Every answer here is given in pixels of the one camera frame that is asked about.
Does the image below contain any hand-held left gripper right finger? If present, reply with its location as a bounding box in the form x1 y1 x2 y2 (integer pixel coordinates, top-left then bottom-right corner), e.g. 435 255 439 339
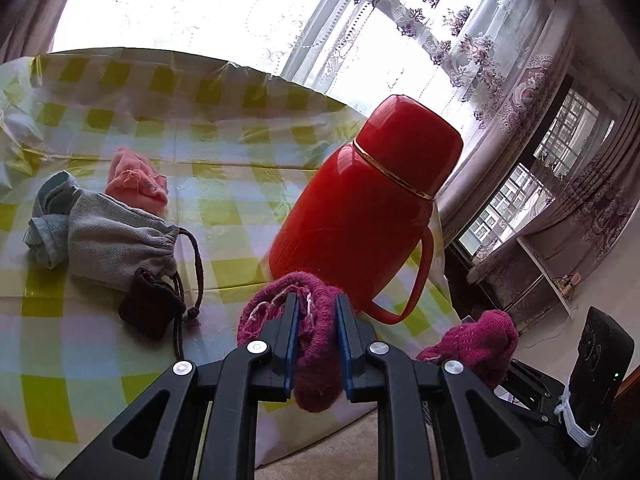
334 293 576 480

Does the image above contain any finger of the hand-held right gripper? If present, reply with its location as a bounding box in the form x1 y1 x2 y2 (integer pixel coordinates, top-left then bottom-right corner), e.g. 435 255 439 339
502 360 553 413

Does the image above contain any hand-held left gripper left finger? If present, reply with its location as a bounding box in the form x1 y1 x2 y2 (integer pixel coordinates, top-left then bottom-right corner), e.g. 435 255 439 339
55 292 301 480

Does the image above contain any magenta knitted sock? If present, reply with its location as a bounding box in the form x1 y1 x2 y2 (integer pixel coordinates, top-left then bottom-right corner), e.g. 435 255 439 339
236 271 351 413
416 310 520 391

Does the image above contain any white shelf with metal leg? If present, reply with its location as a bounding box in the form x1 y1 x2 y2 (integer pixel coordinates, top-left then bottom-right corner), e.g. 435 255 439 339
515 235 576 318

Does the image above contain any patterned pink curtain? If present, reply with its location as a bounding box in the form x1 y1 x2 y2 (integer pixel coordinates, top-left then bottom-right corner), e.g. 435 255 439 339
0 0 86 61
467 95 640 301
440 0 581 246

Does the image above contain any red thermos jug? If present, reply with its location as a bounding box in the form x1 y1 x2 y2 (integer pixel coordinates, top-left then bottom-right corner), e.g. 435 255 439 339
268 94 465 325

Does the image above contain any small black pouch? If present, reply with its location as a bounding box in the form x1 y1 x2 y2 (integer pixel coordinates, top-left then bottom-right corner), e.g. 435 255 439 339
118 269 187 342

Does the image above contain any dark framed window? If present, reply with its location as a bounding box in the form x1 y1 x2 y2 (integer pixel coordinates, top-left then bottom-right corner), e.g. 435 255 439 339
457 87 618 261

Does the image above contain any pink cloth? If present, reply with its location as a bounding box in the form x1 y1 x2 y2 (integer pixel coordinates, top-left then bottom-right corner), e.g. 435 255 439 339
104 146 169 213

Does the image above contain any yellow checkered plastic tablecloth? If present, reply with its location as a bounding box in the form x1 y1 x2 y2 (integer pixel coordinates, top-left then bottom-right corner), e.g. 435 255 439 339
0 49 466 478

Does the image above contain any light blue cloth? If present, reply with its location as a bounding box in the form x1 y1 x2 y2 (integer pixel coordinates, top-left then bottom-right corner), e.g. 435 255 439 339
24 171 78 269

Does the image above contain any sheer lace curtain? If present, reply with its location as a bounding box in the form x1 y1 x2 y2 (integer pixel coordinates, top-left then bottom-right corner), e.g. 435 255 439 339
50 0 531 126

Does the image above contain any grey drawstring pouch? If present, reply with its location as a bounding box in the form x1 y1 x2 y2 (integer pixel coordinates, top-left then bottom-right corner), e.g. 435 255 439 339
67 191 206 358

